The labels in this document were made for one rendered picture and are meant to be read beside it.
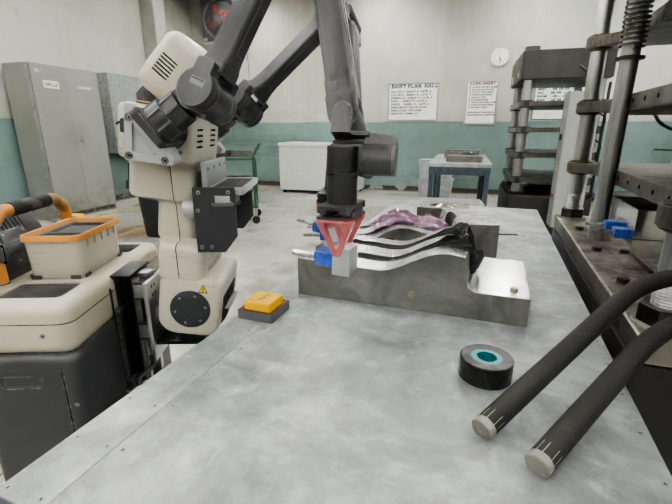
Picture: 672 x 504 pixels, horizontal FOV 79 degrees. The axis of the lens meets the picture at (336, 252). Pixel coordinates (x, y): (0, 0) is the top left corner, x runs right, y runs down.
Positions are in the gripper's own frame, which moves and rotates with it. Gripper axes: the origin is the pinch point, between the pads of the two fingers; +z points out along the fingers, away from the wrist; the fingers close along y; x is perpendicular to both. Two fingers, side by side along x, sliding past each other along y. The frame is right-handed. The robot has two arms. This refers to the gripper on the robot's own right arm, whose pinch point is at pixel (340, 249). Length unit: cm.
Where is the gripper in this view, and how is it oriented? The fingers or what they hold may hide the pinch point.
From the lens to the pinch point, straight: 80.0
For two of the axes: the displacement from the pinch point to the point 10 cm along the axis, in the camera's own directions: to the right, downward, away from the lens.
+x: -9.4, -1.1, 3.3
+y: 3.5, -2.7, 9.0
